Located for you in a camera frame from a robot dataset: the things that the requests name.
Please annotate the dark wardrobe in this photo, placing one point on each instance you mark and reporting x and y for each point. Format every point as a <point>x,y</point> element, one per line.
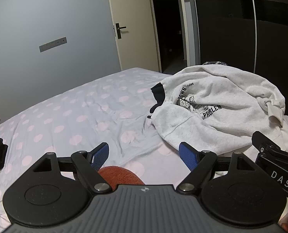
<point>231,29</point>

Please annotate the orange fleece clothing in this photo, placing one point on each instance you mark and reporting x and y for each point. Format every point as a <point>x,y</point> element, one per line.
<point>120,176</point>

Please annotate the black inner garment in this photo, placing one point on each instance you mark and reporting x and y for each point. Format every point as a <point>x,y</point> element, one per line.
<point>158,94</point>

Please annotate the cream door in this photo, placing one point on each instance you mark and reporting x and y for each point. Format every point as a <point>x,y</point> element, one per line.
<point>134,17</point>

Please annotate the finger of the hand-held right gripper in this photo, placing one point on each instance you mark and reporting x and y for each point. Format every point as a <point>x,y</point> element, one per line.
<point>261,139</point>

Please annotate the polka-dot bed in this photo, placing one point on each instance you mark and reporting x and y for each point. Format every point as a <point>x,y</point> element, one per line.
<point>73,116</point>

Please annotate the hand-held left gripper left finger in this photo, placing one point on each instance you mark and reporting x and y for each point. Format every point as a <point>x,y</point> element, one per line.
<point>100,152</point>

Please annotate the white printed sweatshirt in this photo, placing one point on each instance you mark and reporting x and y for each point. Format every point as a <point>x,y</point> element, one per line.
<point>231,131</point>

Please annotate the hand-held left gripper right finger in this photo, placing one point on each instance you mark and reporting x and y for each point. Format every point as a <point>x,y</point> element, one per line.
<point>188,154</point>

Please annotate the wall power socket strip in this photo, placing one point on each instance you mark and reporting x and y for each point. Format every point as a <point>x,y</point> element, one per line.
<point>53,44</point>

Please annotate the dark patterned cloth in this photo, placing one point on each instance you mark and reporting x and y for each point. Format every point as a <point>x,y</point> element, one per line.
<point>215,63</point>

